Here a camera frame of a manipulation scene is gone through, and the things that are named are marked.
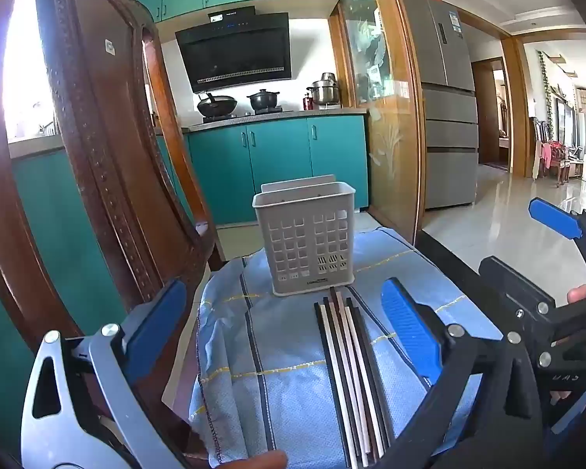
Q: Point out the black range hood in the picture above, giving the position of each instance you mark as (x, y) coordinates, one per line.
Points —
(234, 53)

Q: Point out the grey refrigerator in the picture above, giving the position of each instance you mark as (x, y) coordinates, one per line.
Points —
(444, 107)

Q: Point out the wooden armchair with pink cloth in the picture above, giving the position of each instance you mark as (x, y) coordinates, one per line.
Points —
(556, 156)

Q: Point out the wooden door frame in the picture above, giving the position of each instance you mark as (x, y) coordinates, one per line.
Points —
(515, 107)

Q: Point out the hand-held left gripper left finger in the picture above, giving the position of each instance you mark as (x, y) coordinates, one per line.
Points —
(161, 312)

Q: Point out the dark brown chopstick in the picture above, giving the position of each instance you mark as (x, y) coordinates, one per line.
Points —
(362, 376)

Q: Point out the person's right hand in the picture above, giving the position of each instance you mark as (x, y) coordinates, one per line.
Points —
(578, 295)

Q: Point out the red bottle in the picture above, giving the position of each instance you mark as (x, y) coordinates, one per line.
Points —
(307, 102)

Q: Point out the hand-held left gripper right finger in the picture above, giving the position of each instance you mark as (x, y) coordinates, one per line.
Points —
(410, 322)

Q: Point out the black chopstick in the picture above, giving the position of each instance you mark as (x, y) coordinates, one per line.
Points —
(329, 376)
(375, 376)
(342, 376)

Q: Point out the window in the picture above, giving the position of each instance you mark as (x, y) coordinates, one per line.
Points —
(27, 58)

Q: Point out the reddish brown chopstick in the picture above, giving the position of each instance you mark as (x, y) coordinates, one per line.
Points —
(349, 376)

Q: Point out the gas stove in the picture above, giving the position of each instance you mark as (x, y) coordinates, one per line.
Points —
(246, 116)

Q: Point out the large stainless steel pot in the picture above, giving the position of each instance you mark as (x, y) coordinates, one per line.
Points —
(324, 95)

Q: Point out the small stainless steel pot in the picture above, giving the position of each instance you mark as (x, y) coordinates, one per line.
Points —
(326, 79)

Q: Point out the teal lower kitchen cabinets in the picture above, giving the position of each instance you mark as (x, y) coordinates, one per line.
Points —
(273, 156)

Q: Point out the blue checked cloth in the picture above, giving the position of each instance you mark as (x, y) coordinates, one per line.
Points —
(283, 351)

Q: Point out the kitchen countertop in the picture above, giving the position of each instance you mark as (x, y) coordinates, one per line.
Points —
(298, 116)

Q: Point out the carved wooden chair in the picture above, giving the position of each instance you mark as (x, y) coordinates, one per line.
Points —
(107, 132)

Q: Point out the black wok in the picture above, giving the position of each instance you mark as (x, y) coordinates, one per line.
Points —
(217, 105)

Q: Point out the etched glass sliding door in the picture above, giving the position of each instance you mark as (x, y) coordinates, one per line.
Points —
(371, 83)

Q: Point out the black cooking pot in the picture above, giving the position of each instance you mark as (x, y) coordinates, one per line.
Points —
(262, 101)

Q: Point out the green garland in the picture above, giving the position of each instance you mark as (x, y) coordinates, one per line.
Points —
(547, 88)

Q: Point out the grey plastic utensil holder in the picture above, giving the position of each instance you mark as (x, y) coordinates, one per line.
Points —
(293, 205)

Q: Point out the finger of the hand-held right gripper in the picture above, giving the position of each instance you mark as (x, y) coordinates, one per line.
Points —
(552, 217)
(512, 281)

